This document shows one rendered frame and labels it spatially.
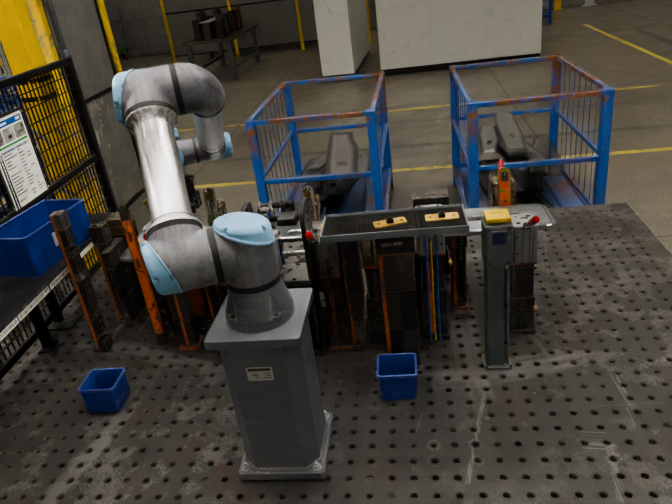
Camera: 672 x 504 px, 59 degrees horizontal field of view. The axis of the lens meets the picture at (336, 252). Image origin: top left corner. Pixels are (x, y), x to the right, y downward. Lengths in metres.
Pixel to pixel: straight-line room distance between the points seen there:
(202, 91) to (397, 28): 8.23
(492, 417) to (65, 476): 1.09
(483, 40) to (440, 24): 0.69
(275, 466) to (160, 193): 0.69
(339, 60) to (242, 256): 8.53
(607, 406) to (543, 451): 0.24
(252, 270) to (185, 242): 0.14
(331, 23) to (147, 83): 8.25
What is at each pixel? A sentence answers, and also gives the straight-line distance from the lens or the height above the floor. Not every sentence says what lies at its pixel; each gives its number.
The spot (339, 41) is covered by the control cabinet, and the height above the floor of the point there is 0.59.
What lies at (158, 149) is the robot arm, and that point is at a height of 1.46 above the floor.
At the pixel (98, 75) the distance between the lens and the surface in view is 5.06.
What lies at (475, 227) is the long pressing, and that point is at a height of 1.00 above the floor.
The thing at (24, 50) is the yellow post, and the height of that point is 1.61.
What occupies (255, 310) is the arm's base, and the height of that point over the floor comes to 1.15.
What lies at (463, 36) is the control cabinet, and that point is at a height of 0.46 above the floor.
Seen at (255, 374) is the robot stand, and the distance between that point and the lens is 1.32.
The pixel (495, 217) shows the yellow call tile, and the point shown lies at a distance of 1.53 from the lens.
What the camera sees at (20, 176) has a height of 1.25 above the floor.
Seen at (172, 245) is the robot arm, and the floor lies 1.32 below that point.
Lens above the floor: 1.79
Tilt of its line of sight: 26 degrees down
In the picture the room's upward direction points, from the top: 8 degrees counter-clockwise
